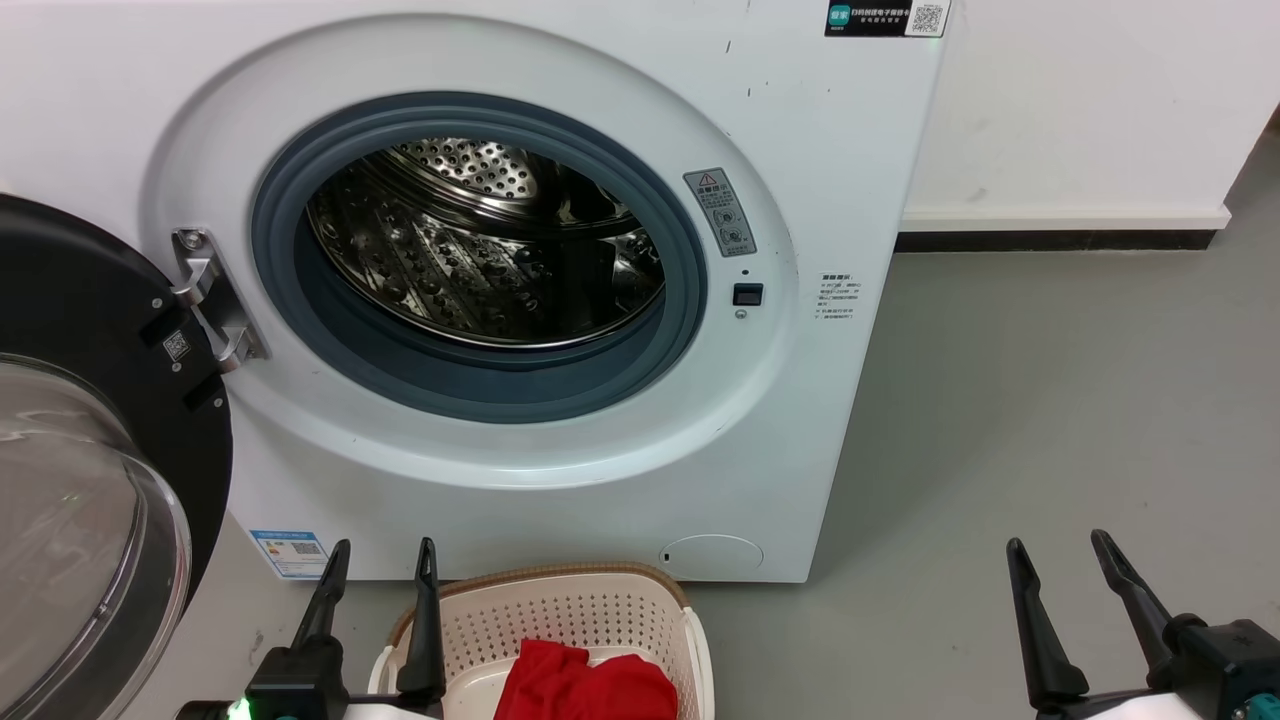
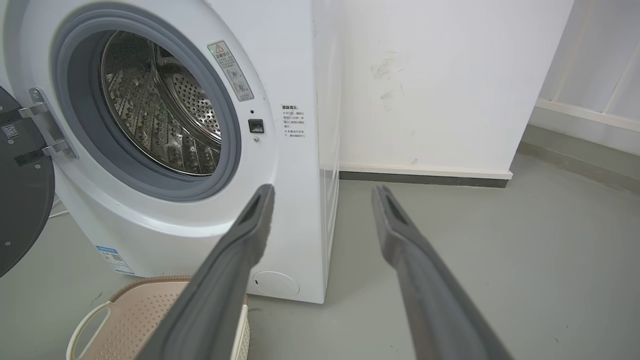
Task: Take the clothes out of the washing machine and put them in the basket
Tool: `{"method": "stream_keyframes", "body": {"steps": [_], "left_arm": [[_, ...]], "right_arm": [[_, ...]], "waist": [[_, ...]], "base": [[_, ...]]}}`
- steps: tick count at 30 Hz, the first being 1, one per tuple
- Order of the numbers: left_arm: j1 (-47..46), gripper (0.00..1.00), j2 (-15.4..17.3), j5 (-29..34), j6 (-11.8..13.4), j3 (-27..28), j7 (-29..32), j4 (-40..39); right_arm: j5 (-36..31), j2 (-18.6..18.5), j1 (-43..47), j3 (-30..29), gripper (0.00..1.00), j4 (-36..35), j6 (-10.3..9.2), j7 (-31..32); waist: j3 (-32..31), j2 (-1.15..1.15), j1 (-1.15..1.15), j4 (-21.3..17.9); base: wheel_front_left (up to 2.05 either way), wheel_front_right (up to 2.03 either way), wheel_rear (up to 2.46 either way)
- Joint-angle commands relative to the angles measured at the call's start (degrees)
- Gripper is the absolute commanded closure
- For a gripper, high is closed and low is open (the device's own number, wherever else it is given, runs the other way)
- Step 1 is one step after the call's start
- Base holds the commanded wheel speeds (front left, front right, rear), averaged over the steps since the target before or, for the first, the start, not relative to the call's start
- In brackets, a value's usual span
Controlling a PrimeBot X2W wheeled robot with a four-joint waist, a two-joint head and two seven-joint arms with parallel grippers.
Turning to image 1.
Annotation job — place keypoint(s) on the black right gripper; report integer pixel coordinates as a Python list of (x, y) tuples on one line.
[(1230, 670)]

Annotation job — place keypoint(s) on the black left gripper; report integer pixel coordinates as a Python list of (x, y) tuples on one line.
[(295, 685)]

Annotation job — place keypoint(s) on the red cloth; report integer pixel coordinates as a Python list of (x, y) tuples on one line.
[(580, 685)]

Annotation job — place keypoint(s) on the cream perforated laundry basket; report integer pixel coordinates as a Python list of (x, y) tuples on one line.
[(570, 610)]

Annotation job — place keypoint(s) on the stainless steel washing machine drum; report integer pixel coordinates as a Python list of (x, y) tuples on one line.
[(450, 270)]

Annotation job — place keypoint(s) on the black glass washer door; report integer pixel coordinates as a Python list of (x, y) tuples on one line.
[(80, 300)]

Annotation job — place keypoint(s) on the blue energy label sticker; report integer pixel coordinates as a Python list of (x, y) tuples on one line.
[(290, 553)]

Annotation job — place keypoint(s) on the grey rubber door gasket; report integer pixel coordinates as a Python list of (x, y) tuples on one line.
[(290, 300)]

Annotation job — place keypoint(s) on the round white filter cover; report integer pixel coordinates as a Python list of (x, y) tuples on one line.
[(712, 556)]

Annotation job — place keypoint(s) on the silver door hinge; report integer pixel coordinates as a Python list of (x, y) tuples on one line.
[(215, 300)]

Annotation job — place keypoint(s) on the grey warning sticker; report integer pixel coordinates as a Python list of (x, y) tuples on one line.
[(720, 210)]

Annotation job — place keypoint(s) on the white front-load washing machine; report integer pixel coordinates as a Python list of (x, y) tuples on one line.
[(820, 150)]

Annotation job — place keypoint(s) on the black QR code sticker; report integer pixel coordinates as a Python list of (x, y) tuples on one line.
[(885, 18)]

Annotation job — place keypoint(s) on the black wall baseboard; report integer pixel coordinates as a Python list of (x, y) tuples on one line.
[(1050, 241)]

